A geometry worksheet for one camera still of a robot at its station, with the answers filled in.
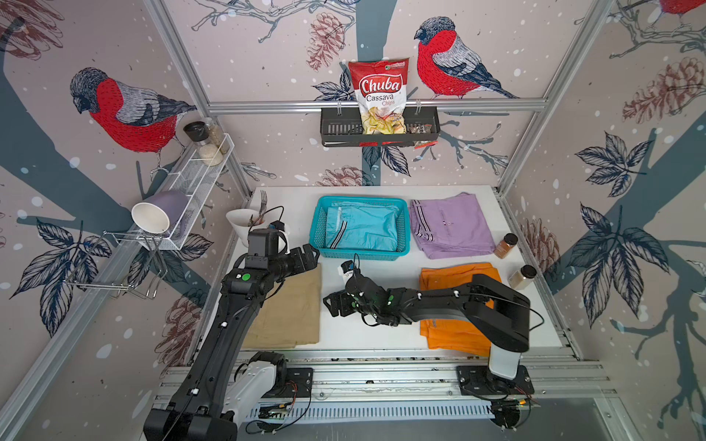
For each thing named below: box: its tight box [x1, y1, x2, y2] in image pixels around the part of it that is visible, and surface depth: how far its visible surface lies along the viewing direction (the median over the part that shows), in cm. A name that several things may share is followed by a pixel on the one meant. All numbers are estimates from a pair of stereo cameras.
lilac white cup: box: [130, 191, 189, 235], surface depth 63 cm
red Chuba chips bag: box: [348, 57, 410, 136], surface depth 83 cm
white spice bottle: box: [508, 264, 537, 291], surface depth 88 cm
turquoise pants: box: [325, 201, 400, 252], surface depth 106 cm
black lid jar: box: [182, 121, 210, 146], surface depth 81 cm
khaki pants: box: [240, 262, 322, 349], surface depth 83 cm
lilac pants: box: [409, 191, 497, 260], surface depth 106 cm
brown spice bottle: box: [493, 232, 519, 260], surface depth 95 cm
